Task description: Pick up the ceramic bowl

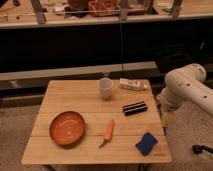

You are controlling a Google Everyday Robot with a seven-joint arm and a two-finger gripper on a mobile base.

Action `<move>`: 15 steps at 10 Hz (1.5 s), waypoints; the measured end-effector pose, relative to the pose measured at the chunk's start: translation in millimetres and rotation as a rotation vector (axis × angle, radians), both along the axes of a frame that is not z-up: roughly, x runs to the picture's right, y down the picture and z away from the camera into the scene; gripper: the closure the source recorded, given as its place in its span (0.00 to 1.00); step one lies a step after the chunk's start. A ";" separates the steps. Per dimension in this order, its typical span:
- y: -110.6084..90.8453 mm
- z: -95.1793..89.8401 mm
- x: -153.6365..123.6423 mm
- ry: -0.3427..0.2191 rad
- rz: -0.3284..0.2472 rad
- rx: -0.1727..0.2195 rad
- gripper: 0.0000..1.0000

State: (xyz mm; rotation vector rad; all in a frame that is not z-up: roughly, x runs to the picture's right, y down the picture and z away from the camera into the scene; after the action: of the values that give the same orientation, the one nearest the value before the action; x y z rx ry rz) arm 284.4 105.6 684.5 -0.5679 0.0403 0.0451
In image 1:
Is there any orange ceramic bowl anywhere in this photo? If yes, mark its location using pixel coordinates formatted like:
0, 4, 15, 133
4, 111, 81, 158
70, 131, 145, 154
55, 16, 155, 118
49, 111, 85, 146

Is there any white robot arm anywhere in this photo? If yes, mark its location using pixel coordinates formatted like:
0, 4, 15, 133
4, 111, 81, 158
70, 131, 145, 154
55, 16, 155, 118
156, 63, 213, 127

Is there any blue sponge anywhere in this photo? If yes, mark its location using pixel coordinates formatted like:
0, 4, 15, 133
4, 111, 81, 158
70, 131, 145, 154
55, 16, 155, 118
136, 132, 158, 156

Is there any black rectangular box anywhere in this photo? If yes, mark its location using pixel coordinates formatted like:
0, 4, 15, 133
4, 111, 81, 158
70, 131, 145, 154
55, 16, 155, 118
123, 102, 148, 116

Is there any black caster wheel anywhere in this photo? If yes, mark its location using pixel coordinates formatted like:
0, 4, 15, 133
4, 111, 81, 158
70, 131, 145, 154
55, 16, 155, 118
192, 145, 213, 154

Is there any white packaged box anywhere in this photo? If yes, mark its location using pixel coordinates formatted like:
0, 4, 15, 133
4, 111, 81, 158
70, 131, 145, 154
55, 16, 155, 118
119, 78, 148, 91

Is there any orange carrot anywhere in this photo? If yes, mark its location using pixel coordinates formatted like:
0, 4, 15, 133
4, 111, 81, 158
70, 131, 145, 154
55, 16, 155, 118
100, 120, 114, 148

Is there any white plastic cup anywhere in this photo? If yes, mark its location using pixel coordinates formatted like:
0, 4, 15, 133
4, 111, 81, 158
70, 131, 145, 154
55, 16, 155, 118
98, 78, 113, 99

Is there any wooden folding table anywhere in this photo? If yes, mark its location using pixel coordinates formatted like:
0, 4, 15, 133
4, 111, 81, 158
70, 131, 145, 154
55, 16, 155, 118
22, 80, 171, 165

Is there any metal shelf frame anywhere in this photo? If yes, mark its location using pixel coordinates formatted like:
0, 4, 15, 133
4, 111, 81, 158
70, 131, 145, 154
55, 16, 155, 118
0, 0, 213, 29

